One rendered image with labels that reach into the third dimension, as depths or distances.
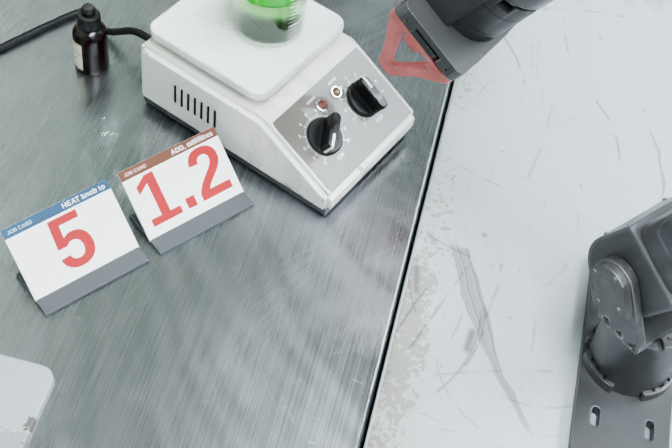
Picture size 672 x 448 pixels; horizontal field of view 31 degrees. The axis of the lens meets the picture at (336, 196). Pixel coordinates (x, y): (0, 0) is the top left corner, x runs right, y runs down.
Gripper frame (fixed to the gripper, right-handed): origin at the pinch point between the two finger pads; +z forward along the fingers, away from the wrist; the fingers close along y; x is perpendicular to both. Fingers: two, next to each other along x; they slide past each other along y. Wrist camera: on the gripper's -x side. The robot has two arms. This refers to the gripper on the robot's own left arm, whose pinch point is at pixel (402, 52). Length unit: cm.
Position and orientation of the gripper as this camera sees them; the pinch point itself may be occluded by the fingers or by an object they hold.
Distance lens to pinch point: 94.5
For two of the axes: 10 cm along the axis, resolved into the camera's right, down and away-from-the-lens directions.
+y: -6.0, 5.7, -5.6
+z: -5.0, 2.8, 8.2
